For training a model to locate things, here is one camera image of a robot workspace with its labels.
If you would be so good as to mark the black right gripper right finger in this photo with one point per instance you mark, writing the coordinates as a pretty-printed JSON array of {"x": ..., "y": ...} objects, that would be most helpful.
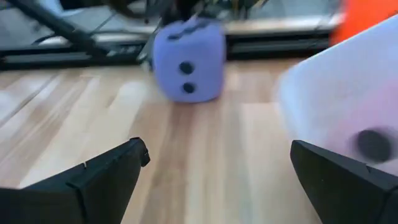
[{"x": 342, "y": 189}]

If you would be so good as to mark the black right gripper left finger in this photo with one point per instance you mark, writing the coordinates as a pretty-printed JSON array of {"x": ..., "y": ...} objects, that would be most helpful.
[{"x": 93, "y": 193}]

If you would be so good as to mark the purple foam die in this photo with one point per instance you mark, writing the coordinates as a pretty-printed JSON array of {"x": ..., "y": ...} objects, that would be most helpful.
[{"x": 189, "y": 56}]

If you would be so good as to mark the white plastic bin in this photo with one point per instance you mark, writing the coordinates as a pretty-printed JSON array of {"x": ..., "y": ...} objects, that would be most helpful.
[{"x": 342, "y": 77}]

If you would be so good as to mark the orange pumpkin-face bucket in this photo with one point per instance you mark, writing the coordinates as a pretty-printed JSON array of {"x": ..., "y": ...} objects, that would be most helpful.
[{"x": 360, "y": 18}]

